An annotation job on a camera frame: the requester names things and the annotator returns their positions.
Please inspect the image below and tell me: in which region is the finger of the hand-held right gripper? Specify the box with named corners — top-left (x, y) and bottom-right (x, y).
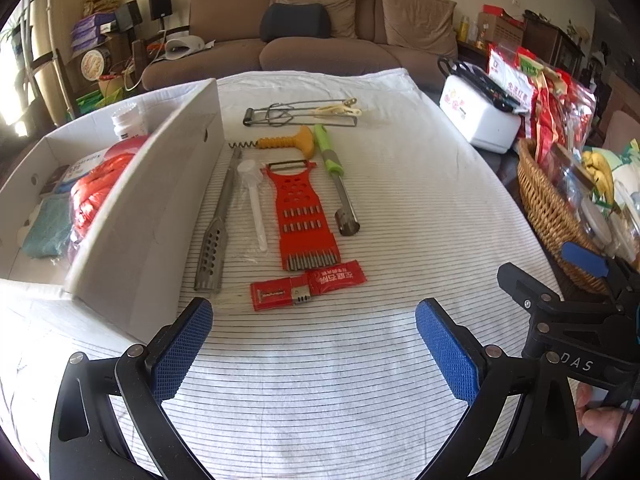
top-left (497, 262), bottom-right (612, 317)
top-left (561, 241), bottom-right (635, 295)

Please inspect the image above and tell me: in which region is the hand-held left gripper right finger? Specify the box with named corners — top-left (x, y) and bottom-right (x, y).
top-left (415, 297), bottom-right (583, 480)

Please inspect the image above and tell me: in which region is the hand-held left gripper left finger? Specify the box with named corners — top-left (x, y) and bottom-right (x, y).
top-left (50, 296), bottom-right (216, 480)

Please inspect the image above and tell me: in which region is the red razor blade pack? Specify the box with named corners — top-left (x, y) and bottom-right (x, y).
top-left (250, 277), bottom-right (315, 312)

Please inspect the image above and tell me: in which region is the red sachet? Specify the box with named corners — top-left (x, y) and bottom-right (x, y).
top-left (306, 260), bottom-right (367, 295)

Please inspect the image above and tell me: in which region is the white cardboard box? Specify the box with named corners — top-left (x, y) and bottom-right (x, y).
top-left (0, 78), bottom-right (226, 341)

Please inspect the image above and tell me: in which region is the white plastic spoon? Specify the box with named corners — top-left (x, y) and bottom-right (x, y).
top-left (236, 160), bottom-right (269, 252)

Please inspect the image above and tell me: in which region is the red plastic grater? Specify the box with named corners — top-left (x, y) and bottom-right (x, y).
top-left (264, 160), bottom-right (341, 272)

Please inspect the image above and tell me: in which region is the green handled apple corer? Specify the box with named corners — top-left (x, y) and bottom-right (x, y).
top-left (313, 124), bottom-right (362, 237)

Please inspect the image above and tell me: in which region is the yellow handled corkscrew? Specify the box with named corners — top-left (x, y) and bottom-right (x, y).
top-left (229, 126), bottom-right (317, 158)

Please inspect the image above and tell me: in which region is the wire tool with metal roller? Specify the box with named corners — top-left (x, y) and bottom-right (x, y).
top-left (242, 99), bottom-right (360, 128)

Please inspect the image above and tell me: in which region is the cream plastic clip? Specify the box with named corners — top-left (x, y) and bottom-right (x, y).
top-left (312, 99), bottom-right (362, 117)

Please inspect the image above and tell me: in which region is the person's right hand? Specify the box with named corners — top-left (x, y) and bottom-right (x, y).
top-left (574, 382), bottom-right (640, 454)

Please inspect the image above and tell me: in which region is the wicker basket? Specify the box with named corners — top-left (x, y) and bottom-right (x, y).
top-left (516, 137), bottom-right (626, 295)

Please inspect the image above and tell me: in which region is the bunch of bananas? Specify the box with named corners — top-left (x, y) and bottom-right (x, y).
top-left (580, 150), bottom-right (616, 201)

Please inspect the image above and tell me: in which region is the teal cloth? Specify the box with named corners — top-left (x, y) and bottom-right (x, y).
top-left (21, 192), bottom-right (76, 261)

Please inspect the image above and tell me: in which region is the red plastic bag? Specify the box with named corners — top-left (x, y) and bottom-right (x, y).
top-left (70, 135), bottom-right (151, 256)

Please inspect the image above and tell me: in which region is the white and red snack bag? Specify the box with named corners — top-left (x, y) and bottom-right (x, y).
top-left (487, 42), bottom-right (535, 111)

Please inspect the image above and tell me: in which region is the blue wet wipes pack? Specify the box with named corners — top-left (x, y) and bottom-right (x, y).
top-left (55, 147), bottom-right (108, 196)

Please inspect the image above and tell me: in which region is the dark wooden cabinet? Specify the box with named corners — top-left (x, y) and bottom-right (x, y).
top-left (522, 10), bottom-right (586, 76)

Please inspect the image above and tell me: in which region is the white pill bottle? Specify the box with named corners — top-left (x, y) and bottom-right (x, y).
top-left (111, 108), bottom-right (149, 142)

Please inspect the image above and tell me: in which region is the cardboard box with red lid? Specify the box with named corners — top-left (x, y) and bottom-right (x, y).
top-left (477, 5), bottom-right (526, 51)

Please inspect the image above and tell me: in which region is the green plastic bag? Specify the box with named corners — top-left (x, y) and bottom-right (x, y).
top-left (75, 87), bottom-right (125, 113)

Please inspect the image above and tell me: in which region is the beige sofa cushion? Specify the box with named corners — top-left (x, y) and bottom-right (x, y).
top-left (376, 0), bottom-right (458, 58)
top-left (270, 0), bottom-right (366, 40)

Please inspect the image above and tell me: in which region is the brown sofa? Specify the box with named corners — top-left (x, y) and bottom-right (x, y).
top-left (141, 0), bottom-right (458, 92)

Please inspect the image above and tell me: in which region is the round decorated tin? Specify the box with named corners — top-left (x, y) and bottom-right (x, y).
top-left (80, 49), bottom-right (107, 81)

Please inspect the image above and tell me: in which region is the grey white neck massager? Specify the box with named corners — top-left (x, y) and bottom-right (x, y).
top-left (165, 36), bottom-right (216, 58)

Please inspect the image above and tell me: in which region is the stack of purple packs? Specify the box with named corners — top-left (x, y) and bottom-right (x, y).
top-left (70, 12), bottom-right (116, 51)

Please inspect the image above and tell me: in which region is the black lumbar pillow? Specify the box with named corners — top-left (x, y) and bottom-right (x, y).
top-left (260, 2), bottom-right (331, 43)

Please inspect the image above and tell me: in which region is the white case with black handle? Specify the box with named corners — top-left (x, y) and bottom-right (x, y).
top-left (440, 57), bottom-right (523, 153)

